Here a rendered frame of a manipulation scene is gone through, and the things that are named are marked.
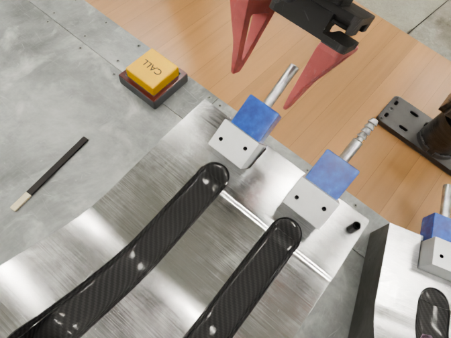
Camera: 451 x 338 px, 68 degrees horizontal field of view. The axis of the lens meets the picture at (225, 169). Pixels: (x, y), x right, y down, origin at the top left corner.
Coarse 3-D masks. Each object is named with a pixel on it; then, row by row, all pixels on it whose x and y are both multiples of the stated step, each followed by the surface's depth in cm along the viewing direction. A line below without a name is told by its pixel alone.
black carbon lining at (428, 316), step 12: (432, 288) 41; (420, 300) 41; (432, 300) 41; (444, 300) 41; (420, 312) 40; (432, 312) 40; (444, 312) 40; (420, 324) 39; (432, 324) 40; (444, 324) 40; (420, 336) 39; (432, 336) 39; (444, 336) 39
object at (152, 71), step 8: (152, 48) 55; (144, 56) 54; (152, 56) 55; (160, 56) 55; (136, 64) 54; (144, 64) 54; (152, 64) 54; (160, 64) 54; (168, 64) 54; (128, 72) 54; (136, 72) 53; (144, 72) 53; (152, 72) 53; (160, 72) 53; (168, 72) 53; (176, 72) 55; (136, 80) 54; (144, 80) 52; (152, 80) 53; (160, 80) 53; (168, 80) 54; (144, 88) 54; (152, 88) 52; (160, 88) 54
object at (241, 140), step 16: (288, 80) 39; (272, 96) 39; (240, 112) 40; (256, 112) 39; (272, 112) 39; (224, 128) 39; (240, 128) 40; (256, 128) 39; (272, 128) 41; (224, 144) 39; (240, 144) 38; (256, 144) 38; (240, 160) 38
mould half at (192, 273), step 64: (192, 128) 43; (128, 192) 40; (256, 192) 40; (64, 256) 34; (192, 256) 37; (320, 256) 38; (0, 320) 29; (128, 320) 32; (192, 320) 34; (256, 320) 35
